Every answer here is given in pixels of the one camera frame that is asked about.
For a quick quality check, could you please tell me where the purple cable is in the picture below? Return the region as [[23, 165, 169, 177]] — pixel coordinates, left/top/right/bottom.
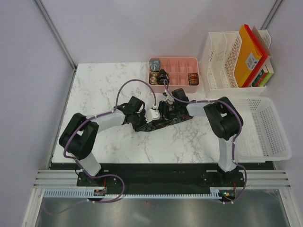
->
[[163, 79, 248, 205], [44, 79, 157, 216]]

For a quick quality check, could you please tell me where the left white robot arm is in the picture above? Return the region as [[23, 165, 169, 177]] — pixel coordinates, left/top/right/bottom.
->
[[59, 96, 146, 186]]

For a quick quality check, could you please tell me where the red rolled tie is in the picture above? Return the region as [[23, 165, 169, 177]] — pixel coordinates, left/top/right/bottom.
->
[[188, 73, 199, 86]]

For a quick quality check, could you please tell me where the orange folder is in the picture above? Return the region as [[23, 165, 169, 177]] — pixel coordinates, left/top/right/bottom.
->
[[234, 24, 262, 87]]

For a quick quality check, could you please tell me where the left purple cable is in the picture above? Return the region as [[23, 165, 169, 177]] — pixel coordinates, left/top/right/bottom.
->
[[44, 79, 157, 216]]

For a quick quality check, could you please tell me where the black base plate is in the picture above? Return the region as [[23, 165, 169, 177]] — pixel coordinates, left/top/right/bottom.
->
[[50, 162, 274, 203]]

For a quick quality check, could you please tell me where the pink compartment organizer box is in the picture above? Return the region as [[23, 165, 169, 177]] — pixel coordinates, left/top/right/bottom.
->
[[147, 56, 202, 93]]

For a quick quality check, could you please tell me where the beige floral rolled tie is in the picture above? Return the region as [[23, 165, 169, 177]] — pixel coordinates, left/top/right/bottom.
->
[[149, 72, 159, 85]]

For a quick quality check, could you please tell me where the white perforated plastic basket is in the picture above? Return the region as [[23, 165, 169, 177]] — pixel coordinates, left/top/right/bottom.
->
[[230, 96, 292, 163]]

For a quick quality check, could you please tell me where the brown cardboard folder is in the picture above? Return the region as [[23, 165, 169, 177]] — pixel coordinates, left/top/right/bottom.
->
[[252, 26, 272, 58]]

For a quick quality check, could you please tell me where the white file organizer rack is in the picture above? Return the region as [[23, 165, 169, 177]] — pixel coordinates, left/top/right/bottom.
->
[[200, 31, 272, 98]]

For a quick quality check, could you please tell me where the green book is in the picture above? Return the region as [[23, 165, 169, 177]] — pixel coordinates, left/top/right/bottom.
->
[[251, 70, 274, 87]]

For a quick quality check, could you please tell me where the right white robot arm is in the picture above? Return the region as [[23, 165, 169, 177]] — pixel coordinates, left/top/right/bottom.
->
[[158, 88, 243, 186]]

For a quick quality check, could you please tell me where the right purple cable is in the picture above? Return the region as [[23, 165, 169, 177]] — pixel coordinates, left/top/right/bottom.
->
[[163, 79, 248, 205]]

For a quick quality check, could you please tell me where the red folder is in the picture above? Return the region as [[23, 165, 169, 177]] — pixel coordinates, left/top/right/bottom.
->
[[244, 29, 270, 87]]

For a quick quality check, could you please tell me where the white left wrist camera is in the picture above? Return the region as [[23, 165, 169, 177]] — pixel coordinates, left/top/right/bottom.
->
[[145, 106, 161, 123]]

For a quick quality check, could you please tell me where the black rolled tie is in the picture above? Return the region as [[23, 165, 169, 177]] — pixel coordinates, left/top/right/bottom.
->
[[157, 69, 169, 85]]

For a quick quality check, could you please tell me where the white slotted cable duct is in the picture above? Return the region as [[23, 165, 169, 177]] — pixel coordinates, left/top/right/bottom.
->
[[44, 188, 223, 199]]

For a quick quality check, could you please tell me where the grey rolled tie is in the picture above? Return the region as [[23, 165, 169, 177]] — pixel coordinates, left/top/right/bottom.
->
[[149, 59, 161, 72]]

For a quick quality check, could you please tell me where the dark floral patterned tie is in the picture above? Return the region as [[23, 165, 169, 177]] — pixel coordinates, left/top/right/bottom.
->
[[150, 115, 193, 132]]

